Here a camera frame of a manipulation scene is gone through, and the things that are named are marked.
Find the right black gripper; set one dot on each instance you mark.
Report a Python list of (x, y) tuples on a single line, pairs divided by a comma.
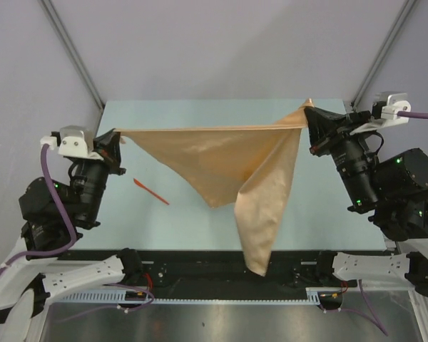
[(324, 126)]

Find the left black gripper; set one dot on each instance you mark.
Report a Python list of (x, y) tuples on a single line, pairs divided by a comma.
[(108, 148)]

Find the orange plastic knife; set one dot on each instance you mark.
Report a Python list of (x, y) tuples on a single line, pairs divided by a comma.
[(148, 190)]

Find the orange cloth napkin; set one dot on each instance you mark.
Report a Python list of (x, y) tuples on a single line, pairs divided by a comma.
[(249, 166)]

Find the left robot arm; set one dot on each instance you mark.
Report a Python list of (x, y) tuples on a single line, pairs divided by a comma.
[(67, 197)]

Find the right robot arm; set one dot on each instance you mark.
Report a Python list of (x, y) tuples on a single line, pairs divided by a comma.
[(395, 191)]

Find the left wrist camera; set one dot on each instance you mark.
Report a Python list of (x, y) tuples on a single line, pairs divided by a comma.
[(72, 141)]

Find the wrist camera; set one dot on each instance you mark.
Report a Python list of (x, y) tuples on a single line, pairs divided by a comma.
[(385, 112), (72, 141)]

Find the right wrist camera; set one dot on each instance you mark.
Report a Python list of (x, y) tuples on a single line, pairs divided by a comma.
[(385, 112)]

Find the left aluminium frame post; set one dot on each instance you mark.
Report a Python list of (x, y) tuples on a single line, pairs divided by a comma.
[(69, 47)]

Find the aluminium frame post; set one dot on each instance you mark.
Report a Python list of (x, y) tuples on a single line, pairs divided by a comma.
[(392, 36), (69, 47)]

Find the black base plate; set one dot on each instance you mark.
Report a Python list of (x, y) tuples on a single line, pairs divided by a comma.
[(220, 275)]

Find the right aluminium frame post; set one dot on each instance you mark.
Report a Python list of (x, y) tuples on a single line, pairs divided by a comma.
[(392, 36)]

